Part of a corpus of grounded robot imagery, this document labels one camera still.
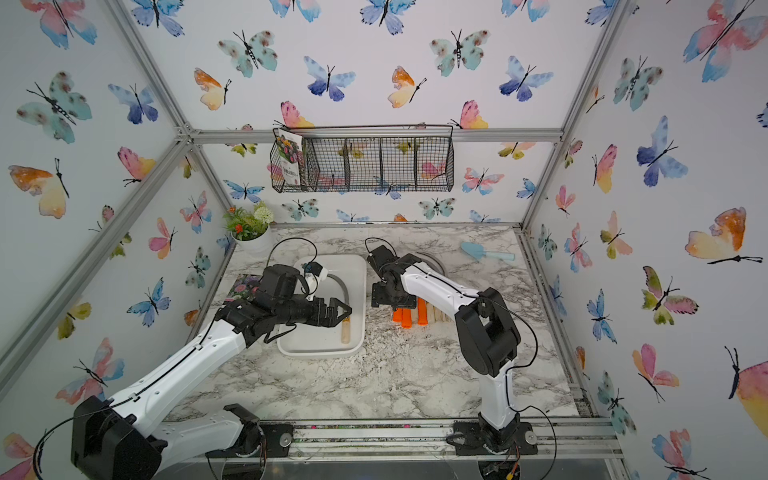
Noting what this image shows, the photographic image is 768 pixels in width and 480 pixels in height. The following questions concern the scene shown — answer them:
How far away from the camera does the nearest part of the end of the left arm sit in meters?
0.55

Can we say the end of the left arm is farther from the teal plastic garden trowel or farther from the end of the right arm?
the teal plastic garden trowel

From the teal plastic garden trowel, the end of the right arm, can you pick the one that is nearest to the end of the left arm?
the end of the right arm
